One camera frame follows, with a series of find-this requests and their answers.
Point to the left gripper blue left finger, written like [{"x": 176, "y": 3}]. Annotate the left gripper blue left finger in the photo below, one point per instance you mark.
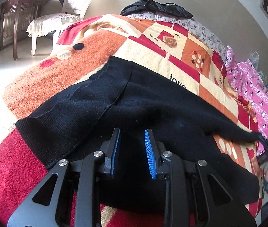
[{"x": 111, "y": 153}]

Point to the pink penguin print quilt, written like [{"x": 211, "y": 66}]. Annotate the pink penguin print quilt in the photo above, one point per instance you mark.
[{"x": 245, "y": 80}]

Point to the dark wooden desk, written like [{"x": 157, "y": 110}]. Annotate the dark wooden desk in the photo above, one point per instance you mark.
[{"x": 18, "y": 8}]

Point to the white upholstered chair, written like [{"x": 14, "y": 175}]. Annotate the white upholstered chair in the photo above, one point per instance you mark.
[{"x": 72, "y": 11}]

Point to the white floral bed sheet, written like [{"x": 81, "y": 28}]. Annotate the white floral bed sheet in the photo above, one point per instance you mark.
[{"x": 200, "y": 31}]

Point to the clear plastic bag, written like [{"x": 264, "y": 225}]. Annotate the clear plastic bag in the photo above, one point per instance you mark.
[{"x": 254, "y": 58}]

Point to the black knit pants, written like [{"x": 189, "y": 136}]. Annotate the black knit pants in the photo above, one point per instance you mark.
[{"x": 124, "y": 95}]

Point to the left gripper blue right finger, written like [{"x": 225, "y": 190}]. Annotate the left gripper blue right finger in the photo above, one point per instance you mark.
[{"x": 152, "y": 153}]

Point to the black shiny garment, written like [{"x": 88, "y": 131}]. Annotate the black shiny garment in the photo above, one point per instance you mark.
[{"x": 153, "y": 6}]

